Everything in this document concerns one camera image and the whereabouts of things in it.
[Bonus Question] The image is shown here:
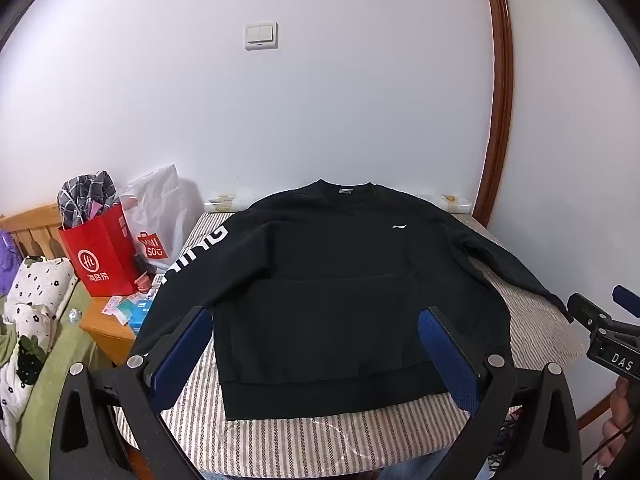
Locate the brown wooden door frame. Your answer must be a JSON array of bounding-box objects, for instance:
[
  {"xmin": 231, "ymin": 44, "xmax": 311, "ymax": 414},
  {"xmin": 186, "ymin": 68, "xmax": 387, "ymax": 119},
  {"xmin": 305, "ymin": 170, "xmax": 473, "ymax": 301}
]
[{"xmin": 472, "ymin": 0, "xmax": 516, "ymax": 228}]

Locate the brown wooden baseboard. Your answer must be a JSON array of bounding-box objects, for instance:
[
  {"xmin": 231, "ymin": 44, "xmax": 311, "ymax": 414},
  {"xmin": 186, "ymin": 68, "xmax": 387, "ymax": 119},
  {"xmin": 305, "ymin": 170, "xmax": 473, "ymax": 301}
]
[{"xmin": 577, "ymin": 397, "xmax": 621, "ymax": 432}]

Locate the red paper bag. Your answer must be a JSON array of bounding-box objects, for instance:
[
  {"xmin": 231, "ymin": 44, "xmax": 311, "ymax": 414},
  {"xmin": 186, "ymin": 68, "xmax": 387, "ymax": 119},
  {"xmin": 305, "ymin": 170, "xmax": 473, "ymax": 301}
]
[{"xmin": 58, "ymin": 202, "xmax": 141, "ymax": 298}]

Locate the white plastic bag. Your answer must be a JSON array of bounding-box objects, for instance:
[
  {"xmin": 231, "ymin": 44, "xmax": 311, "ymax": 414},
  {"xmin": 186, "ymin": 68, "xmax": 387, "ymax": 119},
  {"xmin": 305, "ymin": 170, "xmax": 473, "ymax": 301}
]
[{"xmin": 120, "ymin": 164, "xmax": 206, "ymax": 273}]

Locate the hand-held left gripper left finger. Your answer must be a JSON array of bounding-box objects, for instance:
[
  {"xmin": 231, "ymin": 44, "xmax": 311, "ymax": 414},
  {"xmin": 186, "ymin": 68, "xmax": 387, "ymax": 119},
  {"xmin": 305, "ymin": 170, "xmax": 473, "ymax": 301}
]
[{"xmin": 49, "ymin": 305, "xmax": 216, "ymax": 480}]

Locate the white wall light switch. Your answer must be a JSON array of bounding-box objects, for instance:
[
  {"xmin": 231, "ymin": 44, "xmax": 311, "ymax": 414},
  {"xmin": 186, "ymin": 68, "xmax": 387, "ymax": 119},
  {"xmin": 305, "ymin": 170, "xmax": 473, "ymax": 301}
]
[{"xmin": 244, "ymin": 21, "xmax": 279, "ymax": 51}]

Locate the light wooden headboard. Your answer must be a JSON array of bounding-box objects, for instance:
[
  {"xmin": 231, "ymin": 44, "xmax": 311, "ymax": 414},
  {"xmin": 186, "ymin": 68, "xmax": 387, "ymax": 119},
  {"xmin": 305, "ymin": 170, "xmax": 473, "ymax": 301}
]
[{"xmin": 0, "ymin": 202, "xmax": 68, "ymax": 261}]

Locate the white paper slip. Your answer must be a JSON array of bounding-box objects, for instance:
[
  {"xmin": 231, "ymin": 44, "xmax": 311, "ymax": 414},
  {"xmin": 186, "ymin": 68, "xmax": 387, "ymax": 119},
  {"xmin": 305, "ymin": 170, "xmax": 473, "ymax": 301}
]
[{"xmin": 102, "ymin": 296, "xmax": 129, "ymax": 326}]

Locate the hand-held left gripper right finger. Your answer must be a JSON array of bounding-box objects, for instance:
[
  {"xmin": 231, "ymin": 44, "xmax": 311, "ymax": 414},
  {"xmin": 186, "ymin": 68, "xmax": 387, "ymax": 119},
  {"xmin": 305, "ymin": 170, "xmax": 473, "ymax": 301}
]
[{"xmin": 419, "ymin": 305, "xmax": 583, "ymax": 480}]

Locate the plaid grey cloth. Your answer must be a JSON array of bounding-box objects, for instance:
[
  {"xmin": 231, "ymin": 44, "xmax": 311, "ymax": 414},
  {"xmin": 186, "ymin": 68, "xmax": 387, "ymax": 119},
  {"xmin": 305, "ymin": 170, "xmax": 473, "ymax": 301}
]
[{"xmin": 56, "ymin": 170, "xmax": 121, "ymax": 231}]

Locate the wooden nightstand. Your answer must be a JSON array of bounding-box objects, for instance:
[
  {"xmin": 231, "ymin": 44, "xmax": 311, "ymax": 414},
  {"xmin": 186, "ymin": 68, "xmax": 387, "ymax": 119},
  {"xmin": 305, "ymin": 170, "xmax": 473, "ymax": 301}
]
[{"xmin": 80, "ymin": 290, "xmax": 151, "ymax": 367}]

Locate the white floral blanket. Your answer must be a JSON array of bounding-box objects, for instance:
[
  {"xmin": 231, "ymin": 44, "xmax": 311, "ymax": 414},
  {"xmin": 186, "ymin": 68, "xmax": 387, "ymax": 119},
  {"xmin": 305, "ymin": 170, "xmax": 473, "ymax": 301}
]
[{"xmin": 0, "ymin": 256, "xmax": 78, "ymax": 421}]

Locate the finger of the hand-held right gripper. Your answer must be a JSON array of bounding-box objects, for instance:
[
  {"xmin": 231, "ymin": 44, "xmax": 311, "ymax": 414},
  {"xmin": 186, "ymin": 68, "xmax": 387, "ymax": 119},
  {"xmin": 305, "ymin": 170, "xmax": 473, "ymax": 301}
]
[
  {"xmin": 566, "ymin": 292, "xmax": 612, "ymax": 332},
  {"xmin": 612, "ymin": 284, "xmax": 640, "ymax": 319}
]

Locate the black sweatshirt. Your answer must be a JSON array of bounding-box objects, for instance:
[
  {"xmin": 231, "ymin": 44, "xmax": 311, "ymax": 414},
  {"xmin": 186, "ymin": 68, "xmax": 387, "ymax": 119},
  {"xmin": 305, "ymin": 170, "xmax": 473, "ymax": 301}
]
[{"xmin": 131, "ymin": 178, "xmax": 576, "ymax": 421}]

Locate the person's right hand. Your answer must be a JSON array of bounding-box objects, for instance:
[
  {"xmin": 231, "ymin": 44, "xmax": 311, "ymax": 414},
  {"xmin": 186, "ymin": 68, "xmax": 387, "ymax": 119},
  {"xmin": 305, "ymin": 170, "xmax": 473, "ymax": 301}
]
[{"xmin": 601, "ymin": 374, "xmax": 640, "ymax": 463}]

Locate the green bedsheet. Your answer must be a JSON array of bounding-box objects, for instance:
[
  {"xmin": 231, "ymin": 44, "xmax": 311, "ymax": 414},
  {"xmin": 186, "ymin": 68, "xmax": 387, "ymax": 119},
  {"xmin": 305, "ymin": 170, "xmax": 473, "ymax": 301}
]
[{"xmin": 0, "ymin": 280, "xmax": 121, "ymax": 456}]

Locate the purple cloth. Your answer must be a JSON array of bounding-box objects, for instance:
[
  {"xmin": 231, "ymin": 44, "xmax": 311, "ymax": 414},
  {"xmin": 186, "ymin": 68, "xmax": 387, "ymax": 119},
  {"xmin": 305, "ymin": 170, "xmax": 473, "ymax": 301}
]
[{"xmin": 0, "ymin": 230, "xmax": 24, "ymax": 297}]

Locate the blue box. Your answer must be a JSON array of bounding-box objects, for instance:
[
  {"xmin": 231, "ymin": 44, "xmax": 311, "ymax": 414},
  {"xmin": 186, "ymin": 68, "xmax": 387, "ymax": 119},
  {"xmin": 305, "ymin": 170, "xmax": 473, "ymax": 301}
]
[{"xmin": 122, "ymin": 295, "xmax": 157, "ymax": 337}]

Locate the striped mattress pad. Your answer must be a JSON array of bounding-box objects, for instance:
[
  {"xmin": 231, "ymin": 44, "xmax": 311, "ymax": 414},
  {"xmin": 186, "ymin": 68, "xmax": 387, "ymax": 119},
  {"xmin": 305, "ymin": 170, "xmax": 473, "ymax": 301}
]
[{"xmin": 112, "ymin": 210, "xmax": 588, "ymax": 480}]

